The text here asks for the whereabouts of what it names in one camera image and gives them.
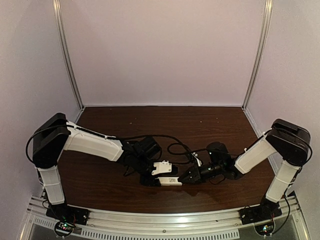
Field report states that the white remote control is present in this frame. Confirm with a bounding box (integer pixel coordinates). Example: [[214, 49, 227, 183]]
[[157, 176, 183, 186]]

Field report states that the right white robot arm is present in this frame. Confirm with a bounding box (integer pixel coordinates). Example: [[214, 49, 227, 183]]
[[178, 118, 313, 213]]

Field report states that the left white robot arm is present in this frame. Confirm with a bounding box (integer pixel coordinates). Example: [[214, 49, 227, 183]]
[[27, 112, 162, 219]]

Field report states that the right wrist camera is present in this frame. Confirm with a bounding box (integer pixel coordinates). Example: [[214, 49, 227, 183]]
[[191, 152, 203, 167]]

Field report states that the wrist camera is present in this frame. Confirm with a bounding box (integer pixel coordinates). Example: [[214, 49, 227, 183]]
[[151, 160, 179, 176], [191, 152, 203, 167]]

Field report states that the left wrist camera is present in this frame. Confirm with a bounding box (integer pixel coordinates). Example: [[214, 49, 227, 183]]
[[151, 160, 179, 176]]

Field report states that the right black camera cable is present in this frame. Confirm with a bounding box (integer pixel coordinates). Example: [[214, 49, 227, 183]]
[[167, 142, 313, 163]]

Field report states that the black camera cable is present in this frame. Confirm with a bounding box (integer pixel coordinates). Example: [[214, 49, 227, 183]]
[[25, 124, 196, 163], [167, 142, 313, 163]]

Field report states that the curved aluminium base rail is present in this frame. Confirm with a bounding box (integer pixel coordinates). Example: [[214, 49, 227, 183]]
[[17, 196, 311, 240]]

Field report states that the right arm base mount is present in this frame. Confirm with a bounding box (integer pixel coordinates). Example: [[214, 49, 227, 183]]
[[238, 205, 282, 238]]

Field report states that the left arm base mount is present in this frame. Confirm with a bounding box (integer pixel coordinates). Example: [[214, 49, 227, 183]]
[[46, 204, 90, 239]]

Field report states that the left black camera cable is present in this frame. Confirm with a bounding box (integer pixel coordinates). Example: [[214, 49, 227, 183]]
[[25, 124, 196, 163]]

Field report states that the right aluminium frame post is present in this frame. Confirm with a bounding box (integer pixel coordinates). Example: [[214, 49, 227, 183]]
[[242, 0, 274, 111]]

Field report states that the aluminium frame post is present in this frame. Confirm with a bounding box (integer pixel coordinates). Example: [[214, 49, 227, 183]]
[[52, 0, 85, 110], [242, 0, 274, 111]]

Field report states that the left aluminium frame post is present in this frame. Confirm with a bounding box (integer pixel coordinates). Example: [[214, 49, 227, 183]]
[[52, 0, 85, 110]]

